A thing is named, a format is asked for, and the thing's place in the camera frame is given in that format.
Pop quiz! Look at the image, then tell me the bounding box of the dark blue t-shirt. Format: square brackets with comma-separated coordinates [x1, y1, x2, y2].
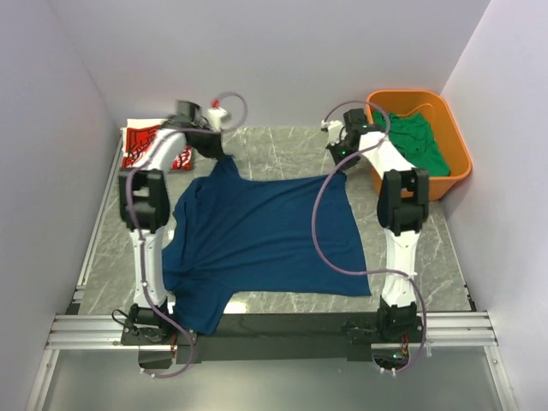
[162, 158, 370, 334]

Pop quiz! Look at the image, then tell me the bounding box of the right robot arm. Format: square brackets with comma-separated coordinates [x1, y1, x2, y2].
[321, 109, 429, 342]

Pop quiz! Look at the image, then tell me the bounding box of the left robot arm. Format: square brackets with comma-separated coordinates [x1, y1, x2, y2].
[119, 98, 230, 344]

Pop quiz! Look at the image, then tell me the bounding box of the green t-shirt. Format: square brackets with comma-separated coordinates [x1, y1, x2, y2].
[389, 109, 450, 177]

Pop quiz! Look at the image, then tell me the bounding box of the folded red coca-cola t-shirt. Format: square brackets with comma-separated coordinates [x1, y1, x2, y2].
[121, 124, 194, 171]

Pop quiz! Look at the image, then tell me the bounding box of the orange plastic bin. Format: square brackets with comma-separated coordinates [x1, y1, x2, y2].
[367, 89, 472, 201]

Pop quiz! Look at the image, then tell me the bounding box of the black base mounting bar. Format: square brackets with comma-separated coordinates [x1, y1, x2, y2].
[119, 312, 428, 366]

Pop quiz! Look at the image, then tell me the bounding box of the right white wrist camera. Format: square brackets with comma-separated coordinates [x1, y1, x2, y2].
[320, 120, 344, 146]

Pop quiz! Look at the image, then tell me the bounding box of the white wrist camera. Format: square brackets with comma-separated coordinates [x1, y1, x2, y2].
[205, 98, 232, 132]
[320, 120, 344, 146]

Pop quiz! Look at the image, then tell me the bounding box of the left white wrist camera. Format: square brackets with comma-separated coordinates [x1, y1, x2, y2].
[205, 98, 232, 132]

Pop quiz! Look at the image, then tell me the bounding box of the aluminium extrusion rail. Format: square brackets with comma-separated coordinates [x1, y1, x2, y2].
[23, 128, 520, 411]

